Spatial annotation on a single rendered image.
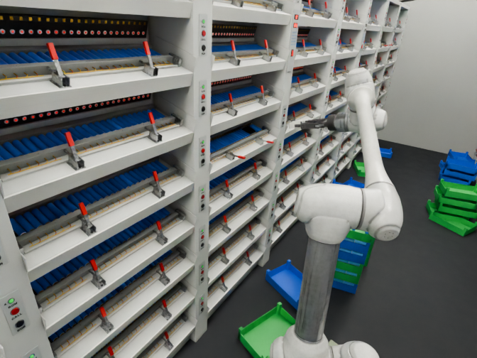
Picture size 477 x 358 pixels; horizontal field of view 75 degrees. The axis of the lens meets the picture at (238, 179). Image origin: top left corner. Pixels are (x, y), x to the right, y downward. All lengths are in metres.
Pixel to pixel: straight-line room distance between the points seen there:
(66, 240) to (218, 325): 1.14
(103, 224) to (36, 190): 0.25
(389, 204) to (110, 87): 0.84
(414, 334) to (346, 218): 1.27
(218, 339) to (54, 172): 1.28
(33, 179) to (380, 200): 0.92
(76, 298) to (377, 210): 0.92
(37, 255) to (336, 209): 0.81
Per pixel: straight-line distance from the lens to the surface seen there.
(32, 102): 0.80
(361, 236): 1.97
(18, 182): 0.86
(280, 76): 1.70
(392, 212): 1.02
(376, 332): 2.08
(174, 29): 1.14
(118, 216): 1.04
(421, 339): 2.17
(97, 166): 0.90
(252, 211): 1.80
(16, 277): 0.92
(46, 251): 0.96
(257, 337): 1.87
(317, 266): 1.07
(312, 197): 0.98
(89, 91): 0.85
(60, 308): 1.08
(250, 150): 1.54
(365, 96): 1.35
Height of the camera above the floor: 1.49
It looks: 26 degrees down
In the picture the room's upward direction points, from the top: 4 degrees clockwise
